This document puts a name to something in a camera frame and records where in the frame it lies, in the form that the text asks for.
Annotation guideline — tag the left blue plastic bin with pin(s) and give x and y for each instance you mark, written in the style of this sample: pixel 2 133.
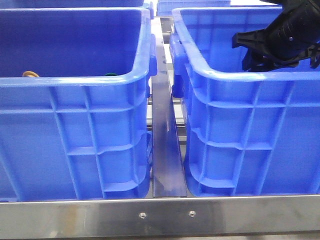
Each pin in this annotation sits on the left blue plastic bin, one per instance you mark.
pixel 73 133

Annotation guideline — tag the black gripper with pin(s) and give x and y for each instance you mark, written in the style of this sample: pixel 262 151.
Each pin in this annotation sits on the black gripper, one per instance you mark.
pixel 295 33

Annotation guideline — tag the steel front rail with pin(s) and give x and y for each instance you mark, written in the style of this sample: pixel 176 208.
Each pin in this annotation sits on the steel front rail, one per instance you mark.
pixel 170 217

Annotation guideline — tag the rear right blue bin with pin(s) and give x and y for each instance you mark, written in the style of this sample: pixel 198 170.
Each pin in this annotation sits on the rear right blue bin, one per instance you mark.
pixel 165 7

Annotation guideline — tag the right blue plastic bin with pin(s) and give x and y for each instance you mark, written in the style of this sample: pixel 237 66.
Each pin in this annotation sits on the right blue plastic bin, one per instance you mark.
pixel 248 133

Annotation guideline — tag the yellow mushroom push button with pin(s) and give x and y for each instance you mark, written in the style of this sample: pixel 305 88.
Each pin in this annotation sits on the yellow mushroom push button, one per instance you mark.
pixel 30 74

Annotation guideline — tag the rear left blue bin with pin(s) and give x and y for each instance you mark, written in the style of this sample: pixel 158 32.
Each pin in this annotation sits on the rear left blue bin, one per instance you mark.
pixel 37 4

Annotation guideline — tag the blue plastic bin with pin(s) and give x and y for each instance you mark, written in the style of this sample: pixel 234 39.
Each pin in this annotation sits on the blue plastic bin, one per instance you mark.
pixel 73 133
pixel 248 133

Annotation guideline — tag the green mushroom push button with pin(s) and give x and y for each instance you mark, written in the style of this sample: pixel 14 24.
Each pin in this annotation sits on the green mushroom push button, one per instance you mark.
pixel 110 74

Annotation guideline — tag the steel divider bar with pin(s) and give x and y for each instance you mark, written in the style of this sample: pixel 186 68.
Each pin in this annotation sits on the steel divider bar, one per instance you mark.
pixel 168 172

